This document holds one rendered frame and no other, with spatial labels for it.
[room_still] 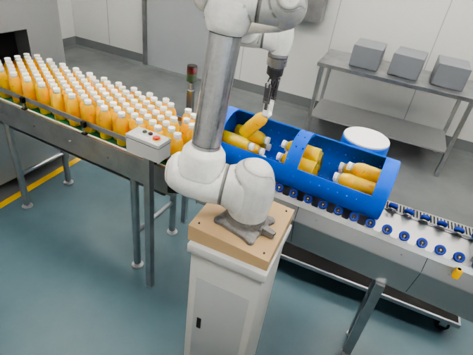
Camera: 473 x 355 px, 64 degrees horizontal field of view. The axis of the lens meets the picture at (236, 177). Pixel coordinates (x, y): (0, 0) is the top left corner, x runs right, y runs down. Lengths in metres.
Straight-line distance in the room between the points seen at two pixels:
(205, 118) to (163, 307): 1.53
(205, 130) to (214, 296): 0.69
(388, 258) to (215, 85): 1.14
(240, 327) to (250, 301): 0.18
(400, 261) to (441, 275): 0.17
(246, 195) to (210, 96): 0.35
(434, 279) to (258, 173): 0.99
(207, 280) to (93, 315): 1.12
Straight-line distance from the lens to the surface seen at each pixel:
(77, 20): 7.09
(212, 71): 1.18
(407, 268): 1.89
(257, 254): 1.36
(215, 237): 1.38
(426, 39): 5.05
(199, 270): 1.52
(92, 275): 2.71
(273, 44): 1.69
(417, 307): 2.76
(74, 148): 2.47
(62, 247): 2.93
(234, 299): 1.54
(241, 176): 1.26
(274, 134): 2.02
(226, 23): 1.14
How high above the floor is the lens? 2.00
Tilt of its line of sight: 34 degrees down
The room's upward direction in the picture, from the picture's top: 8 degrees clockwise
